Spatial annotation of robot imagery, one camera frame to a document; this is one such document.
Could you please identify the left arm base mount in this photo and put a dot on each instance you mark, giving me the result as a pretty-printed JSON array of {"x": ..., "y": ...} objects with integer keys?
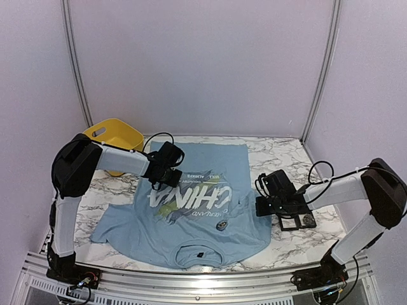
[{"x": 89, "y": 277}]

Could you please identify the portrait brooch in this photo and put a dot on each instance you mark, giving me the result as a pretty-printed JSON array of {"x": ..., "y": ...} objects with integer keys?
[{"x": 220, "y": 226}]

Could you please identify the yellow plastic basket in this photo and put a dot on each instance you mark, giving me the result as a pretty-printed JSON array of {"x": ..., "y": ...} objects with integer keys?
[{"x": 117, "y": 133}]

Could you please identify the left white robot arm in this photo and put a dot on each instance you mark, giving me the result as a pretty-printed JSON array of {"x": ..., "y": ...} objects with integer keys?
[{"x": 72, "y": 172}]

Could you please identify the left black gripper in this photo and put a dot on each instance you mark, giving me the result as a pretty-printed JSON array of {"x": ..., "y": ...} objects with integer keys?
[{"x": 173, "y": 180}]

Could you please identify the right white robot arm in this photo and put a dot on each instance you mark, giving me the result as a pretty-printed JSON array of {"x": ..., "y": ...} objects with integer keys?
[{"x": 376, "y": 184}]

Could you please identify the front aluminium rail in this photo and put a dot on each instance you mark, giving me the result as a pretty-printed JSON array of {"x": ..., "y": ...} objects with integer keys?
[{"x": 120, "y": 286}]

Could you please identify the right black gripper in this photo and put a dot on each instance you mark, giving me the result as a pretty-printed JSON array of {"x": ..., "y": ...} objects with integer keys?
[{"x": 261, "y": 211}]

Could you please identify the left aluminium frame post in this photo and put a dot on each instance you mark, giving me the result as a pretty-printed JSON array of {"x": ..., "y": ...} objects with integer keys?
[{"x": 74, "y": 61}]

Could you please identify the left black brooch display box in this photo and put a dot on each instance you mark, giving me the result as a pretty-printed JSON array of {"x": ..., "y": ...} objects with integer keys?
[{"x": 289, "y": 222}]

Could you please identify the aluminium frame post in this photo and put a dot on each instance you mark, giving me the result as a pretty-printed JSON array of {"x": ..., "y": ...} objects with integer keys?
[
  {"x": 74, "y": 61},
  {"x": 327, "y": 60}
]

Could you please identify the light blue printed t-shirt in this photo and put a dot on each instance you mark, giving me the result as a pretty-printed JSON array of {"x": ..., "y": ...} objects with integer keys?
[{"x": 175, "y": 227}]

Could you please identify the right aluminium frame post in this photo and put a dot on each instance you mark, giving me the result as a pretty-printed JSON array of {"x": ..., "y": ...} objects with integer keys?
[{"x": 327, "y": 60}]

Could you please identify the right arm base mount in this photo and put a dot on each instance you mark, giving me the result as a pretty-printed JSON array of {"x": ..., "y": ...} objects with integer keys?
[{"x": 312, "y": 278}]

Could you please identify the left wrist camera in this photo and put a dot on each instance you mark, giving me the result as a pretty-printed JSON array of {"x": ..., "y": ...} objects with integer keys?
[{"x": 169, "y": 155}]

